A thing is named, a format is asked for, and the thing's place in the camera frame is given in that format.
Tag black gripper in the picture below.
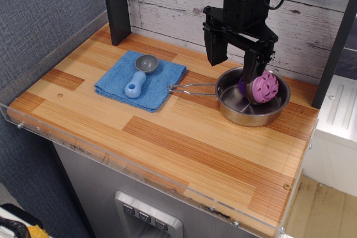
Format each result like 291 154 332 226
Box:
203 0 278 84

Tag blue spoon with grey bowl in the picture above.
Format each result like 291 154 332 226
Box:
124 55 159 99

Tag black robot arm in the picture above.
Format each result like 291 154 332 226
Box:
203 0 278 84

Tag purple toy cupcake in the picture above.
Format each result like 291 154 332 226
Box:
238 70 279 104

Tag blue folded cloth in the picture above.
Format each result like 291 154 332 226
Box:
95 51 186 113

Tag white ridged side unit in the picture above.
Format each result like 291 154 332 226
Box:
302 75 356 196

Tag clear acrylic table guard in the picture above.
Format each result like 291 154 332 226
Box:
8 5 317 237

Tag grey toy fridge cabinet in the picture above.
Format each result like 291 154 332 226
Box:
51 140 268 238

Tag silver dispenser button panel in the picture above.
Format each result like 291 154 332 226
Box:
115 191 184 237

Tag yellow and black object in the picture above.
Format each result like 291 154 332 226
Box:
1 217 51 238

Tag steel pot with wire handle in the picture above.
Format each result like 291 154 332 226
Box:
167 67 291 127

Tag right black frame post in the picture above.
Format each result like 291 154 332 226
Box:
312 0 356 109

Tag black frame post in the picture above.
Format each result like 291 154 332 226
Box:
105 0 131 46
312 0 356 109

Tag left black frame post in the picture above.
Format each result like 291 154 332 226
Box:
105 0 131 46

